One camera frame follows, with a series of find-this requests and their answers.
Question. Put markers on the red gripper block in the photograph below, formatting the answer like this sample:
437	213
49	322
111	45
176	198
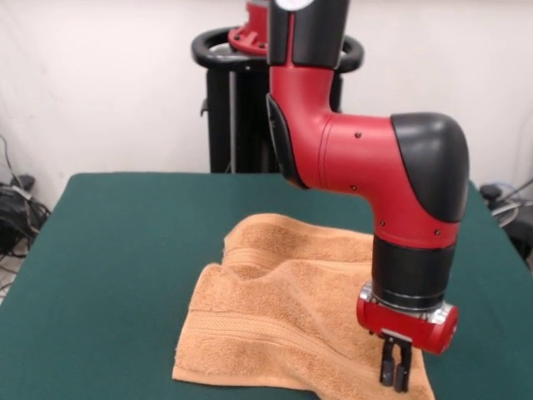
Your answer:
404	329

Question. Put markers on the tan terry towel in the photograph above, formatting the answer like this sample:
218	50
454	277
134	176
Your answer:
266	316

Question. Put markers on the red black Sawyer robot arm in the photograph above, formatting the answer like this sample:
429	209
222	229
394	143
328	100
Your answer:
358	158

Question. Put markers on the dark green table cloth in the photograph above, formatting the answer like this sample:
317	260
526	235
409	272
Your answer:
104	250

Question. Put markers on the small black power adapter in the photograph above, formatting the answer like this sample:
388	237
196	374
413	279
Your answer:
27	181

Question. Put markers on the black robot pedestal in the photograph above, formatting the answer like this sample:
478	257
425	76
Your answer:
220	104

